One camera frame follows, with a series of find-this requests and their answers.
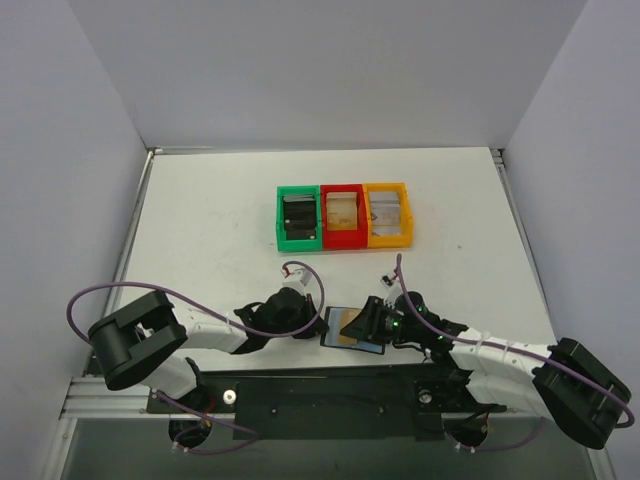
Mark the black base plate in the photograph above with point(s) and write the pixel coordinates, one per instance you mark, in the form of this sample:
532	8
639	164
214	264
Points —
347	403

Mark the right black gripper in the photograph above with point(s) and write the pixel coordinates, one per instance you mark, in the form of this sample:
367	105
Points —
373	320

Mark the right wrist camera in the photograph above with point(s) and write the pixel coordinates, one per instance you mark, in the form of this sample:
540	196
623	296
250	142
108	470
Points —
392	286

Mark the red plastic bin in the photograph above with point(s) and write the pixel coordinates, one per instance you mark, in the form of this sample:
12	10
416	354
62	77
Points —
345	240

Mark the aluminium frame rail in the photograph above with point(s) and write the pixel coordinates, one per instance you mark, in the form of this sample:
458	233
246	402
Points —
89	398

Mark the black card holders stack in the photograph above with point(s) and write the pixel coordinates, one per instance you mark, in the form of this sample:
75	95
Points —
300	217

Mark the grey cards stack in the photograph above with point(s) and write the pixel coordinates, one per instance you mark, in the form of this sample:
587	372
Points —
385	213

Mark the yellow plastic bin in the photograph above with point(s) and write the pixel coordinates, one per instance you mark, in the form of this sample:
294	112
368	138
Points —
402	241

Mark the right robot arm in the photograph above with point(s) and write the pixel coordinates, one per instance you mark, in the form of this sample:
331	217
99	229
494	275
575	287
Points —
563	382

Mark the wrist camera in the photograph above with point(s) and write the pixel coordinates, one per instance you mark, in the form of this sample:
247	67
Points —
298	280
392	286

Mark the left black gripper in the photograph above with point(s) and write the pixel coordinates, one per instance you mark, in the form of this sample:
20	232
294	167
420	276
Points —
308	317

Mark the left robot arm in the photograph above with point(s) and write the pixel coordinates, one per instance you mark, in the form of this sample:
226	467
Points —
137	344

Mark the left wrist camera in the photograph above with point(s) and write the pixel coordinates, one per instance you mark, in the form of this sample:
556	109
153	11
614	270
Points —
298	280

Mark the green plastic bin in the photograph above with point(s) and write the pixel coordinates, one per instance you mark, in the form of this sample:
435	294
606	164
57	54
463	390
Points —
285	245

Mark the beige cards stack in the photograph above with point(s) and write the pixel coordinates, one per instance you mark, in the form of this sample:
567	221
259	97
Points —
341	211

